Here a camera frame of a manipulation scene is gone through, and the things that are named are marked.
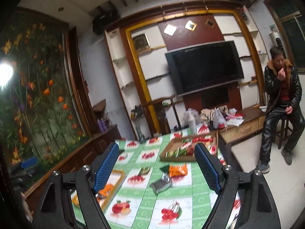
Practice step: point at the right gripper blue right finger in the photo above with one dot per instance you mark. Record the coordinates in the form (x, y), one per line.
(210, 167)

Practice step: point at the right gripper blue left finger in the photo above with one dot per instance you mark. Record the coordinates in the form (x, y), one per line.
(102, 167)

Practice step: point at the orange snack packet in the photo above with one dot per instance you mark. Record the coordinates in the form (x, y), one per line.
(178, 170)

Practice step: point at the silver foil snack packet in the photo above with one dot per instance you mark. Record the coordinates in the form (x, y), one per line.
(162, 184)

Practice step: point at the yellow rimmed white tray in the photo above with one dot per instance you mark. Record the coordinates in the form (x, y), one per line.
(105, 195)

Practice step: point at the red snack packets pile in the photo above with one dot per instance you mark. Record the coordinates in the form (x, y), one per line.
(188, 145)

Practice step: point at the brown cardboard snack tray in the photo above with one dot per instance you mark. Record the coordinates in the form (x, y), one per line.
(171, 152)

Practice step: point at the white spray bottle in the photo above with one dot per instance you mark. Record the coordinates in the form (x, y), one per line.
(192, 125)

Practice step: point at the green yellow snack packet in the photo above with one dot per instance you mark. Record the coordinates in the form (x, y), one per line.
(144, 171)

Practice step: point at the dark green snack packet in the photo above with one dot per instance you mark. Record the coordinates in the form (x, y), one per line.
(165, 169)

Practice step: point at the green fruit pattern tablecloth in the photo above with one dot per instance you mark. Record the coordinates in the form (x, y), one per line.
(186, 204)

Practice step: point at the purple bottles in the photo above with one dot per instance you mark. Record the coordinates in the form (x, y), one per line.
(102, 125)

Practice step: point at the white plastic bags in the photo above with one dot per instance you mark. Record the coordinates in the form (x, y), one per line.
(217, 118)

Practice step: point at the grey metal flashlight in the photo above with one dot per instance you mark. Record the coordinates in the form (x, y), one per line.
(141, 136)

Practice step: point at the dark wooden chair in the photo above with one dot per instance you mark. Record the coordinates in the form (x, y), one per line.
(155, 112)

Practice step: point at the wooden low tv cabinet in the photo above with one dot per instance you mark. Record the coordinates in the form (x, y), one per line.
(240, 145)

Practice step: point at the wooden stool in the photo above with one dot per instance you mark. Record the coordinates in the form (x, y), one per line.
(282, 134)

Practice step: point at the black flat screen television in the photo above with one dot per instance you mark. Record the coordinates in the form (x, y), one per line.
(203, 66)

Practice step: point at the man in black jacket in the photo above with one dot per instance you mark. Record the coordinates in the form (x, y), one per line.
(282, 84)

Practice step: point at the black speaker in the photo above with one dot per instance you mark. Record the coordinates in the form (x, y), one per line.
(103, 19)

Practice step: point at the flower wall painting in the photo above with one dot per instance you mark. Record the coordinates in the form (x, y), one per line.
(40, 124)

